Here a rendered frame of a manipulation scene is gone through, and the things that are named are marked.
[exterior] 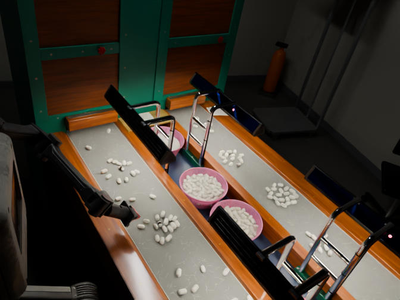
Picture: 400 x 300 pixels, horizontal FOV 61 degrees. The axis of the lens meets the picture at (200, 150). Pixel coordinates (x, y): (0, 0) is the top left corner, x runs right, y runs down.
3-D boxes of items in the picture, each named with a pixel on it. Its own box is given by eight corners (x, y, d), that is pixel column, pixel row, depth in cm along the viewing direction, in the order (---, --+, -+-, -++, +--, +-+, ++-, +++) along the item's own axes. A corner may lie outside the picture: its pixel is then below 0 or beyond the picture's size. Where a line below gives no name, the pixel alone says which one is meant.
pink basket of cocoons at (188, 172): (208, 222, 176) (211, 209, 171) (167, 196, 186) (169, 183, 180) (233, 194, 195) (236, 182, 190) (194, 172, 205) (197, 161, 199)
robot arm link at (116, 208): (103, 218, 136) (112, 207, 135) (96, 207, 140) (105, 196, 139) (116, 221, 141) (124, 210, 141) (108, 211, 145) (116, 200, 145)
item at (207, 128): (199, 172, 206) (213, 108, 179) (181, 153, 218) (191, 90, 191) (224, 163, 216) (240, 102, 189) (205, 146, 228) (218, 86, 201)
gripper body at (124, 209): (127, 200, 150) (115, 197, 144) (137, 216, 144) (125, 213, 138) (117, 211, 151) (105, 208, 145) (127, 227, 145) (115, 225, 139)
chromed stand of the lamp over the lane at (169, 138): (139, 193, 185) (144, 124, 158) (123, 170, 197) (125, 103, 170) (169, 182, 195) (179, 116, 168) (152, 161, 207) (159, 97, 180)
